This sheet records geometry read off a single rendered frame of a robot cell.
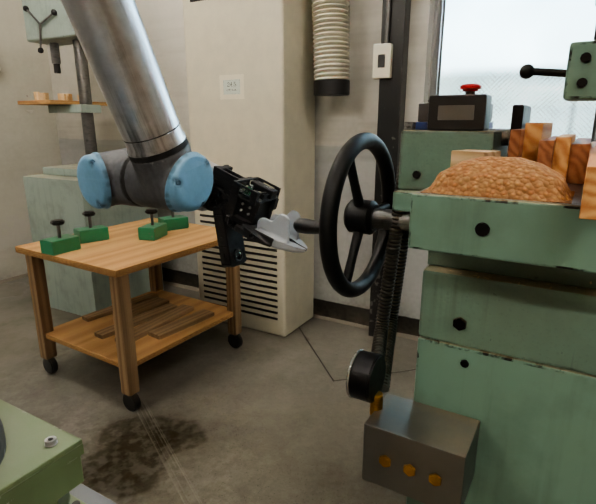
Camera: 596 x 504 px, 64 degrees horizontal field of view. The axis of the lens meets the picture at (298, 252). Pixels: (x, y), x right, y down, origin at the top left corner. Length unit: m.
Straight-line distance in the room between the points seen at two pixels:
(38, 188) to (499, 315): 2.44
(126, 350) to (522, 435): 1.32
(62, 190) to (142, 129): 1.91
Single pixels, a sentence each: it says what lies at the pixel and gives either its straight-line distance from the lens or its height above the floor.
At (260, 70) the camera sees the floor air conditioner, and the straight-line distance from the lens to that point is 2.11.
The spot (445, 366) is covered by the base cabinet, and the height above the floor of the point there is 0.68.
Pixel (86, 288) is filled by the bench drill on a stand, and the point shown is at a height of 0.16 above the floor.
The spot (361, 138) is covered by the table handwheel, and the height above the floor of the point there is 0.95.
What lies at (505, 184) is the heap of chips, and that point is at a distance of 0.51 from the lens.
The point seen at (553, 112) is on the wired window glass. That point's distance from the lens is 2.11.
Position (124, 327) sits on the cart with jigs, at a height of 0.32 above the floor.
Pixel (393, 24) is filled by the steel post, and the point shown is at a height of 1.34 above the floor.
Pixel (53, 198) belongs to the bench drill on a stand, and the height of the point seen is 0.61.
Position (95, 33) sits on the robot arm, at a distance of 0.69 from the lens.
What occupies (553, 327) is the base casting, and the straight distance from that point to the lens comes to 0.59.
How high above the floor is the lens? 0.97
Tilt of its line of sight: 15 degrees down
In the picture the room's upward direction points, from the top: straight up
